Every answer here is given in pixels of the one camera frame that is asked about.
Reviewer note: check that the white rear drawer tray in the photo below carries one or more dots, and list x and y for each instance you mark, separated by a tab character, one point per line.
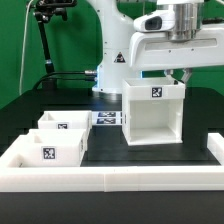
78	119

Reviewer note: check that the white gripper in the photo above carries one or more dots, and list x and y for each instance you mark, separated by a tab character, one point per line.
169	39

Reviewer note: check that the white drawer tray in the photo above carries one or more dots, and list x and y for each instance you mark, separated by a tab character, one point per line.
52	147
78	119

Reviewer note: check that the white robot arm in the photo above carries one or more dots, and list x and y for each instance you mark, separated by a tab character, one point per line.
117	30

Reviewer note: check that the white marker tag plate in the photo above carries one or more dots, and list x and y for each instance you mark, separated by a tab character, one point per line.
111	118

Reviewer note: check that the white drawer cabinet box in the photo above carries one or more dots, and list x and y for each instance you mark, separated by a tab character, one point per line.
152	110

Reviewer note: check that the white front drawer tray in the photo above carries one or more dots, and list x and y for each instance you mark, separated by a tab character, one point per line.
52	147

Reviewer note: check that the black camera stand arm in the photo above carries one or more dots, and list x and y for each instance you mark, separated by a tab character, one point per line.
44	11

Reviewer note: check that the white U-shaped border frame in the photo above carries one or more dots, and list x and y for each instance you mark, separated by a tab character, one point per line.
16	178

